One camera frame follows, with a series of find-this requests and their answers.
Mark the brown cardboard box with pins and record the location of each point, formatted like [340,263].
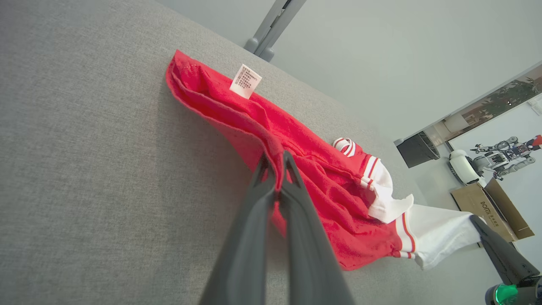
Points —
[478,203]

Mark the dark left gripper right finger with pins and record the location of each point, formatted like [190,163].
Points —
[309,254]

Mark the green leafy plant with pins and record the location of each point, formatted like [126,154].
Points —
[508,97]

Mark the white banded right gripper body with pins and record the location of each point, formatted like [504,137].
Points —
[529,294]

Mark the black box-shaped bin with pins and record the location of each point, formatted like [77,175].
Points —
[417,149]

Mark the grey rounded post foot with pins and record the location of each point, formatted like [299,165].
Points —
[267,54]
[251,45]

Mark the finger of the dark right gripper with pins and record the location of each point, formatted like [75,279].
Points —
[508,262]

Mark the grey fabric sofa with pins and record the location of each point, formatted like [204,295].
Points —
[106,169]

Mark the red jersey top striped trim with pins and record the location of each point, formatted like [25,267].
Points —
[330,190]

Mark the grey humanoid robot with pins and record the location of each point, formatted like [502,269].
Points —
[497,159]

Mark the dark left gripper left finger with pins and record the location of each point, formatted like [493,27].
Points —
[245,254]

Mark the grey vertical partition post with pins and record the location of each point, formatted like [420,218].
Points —
[277,21]

